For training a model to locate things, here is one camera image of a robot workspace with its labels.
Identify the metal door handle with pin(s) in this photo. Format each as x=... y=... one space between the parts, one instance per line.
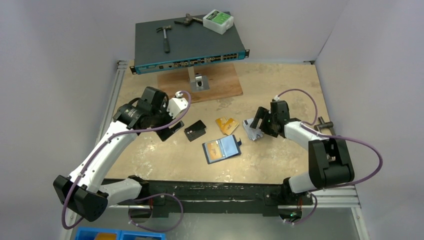
x=324 y=125

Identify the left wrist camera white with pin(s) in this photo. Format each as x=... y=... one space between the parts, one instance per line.
x=177 y=104

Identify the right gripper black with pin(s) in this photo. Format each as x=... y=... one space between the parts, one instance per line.
x=265 y=119

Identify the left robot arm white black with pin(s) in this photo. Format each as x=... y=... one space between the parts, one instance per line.
x=83 y=191

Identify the white green electrical box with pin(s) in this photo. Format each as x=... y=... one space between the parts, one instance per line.
x=218 y=21

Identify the single gold credit card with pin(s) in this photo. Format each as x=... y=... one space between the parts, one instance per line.
x=214 y=151

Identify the metal stand bracket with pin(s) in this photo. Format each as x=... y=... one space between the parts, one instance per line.
x=197 y=81

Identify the aluminium frame rail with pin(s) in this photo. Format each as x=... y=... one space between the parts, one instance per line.
x=338 y=198

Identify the dark metal tool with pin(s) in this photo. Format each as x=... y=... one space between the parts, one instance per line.
x=188 y=20

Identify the blue leather card holder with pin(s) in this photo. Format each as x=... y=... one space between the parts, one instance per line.
x=229 y=145

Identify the blue plastic bin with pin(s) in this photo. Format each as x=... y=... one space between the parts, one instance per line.
x=92 y=233

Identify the black credit card stack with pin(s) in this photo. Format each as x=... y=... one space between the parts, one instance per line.
x=195 y=130

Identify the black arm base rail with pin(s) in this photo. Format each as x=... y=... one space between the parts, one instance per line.
x=163 y=212

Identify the small black hammer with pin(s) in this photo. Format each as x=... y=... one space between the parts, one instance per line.
x=166 y=44

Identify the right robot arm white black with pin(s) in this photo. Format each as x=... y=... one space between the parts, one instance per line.
x=329 y=161

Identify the brown wooden board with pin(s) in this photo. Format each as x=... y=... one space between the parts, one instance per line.
x=222 y=77

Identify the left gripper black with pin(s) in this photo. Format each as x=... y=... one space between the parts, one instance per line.
x=164 y=133

